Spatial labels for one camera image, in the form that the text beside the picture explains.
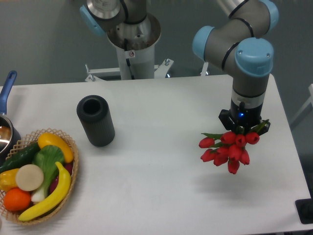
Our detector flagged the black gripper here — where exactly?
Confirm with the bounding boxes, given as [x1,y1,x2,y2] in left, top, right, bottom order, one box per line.
[218,100,270,136]

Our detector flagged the red tulip bouquet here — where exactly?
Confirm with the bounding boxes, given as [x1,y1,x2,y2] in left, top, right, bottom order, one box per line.
[199,126,260,174]

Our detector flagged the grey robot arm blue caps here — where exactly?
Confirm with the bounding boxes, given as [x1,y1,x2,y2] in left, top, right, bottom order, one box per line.
[80,0,279,135]

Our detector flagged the black device at table edge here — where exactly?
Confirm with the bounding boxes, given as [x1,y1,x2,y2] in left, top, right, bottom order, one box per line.
[295,198,313,224]

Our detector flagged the dark grey ribbed vase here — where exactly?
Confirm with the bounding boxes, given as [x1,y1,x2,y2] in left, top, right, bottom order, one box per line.
[76,95,115,147]

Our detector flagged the dark red vegetable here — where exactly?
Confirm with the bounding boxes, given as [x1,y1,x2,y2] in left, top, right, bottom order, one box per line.
[49,163,73,194]

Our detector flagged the green bok choy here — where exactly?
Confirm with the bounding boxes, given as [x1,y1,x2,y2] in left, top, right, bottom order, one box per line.
[31,145,65,204]

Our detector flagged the yellow banana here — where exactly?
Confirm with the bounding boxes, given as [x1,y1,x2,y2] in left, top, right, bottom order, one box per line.
[18,162,71,222]

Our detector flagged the woven wicker basket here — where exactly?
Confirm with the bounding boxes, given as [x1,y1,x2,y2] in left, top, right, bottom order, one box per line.
[0,128,79,226]

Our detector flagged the green cucumber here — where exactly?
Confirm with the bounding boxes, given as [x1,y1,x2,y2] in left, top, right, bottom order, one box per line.
[0,142,40,173]

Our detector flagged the beige round disc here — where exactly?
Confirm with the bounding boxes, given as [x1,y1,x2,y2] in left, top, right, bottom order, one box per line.
[15,164,44,191]

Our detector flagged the orange fruit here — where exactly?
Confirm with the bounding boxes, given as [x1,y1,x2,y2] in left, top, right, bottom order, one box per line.
[3,188,31,212]

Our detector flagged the yellow bell pepper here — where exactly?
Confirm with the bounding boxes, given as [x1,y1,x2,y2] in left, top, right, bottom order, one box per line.
[0,168,19,191]

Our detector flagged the white frame at right edge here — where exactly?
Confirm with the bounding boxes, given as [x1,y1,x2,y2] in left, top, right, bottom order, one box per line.
[290,84,313,130]

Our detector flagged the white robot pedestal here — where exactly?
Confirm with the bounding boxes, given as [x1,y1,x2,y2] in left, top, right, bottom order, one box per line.
[86,13,174,82]

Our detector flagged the blue handled saucepan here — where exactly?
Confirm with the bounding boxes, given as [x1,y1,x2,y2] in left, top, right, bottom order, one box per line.
[0,70,21,165]

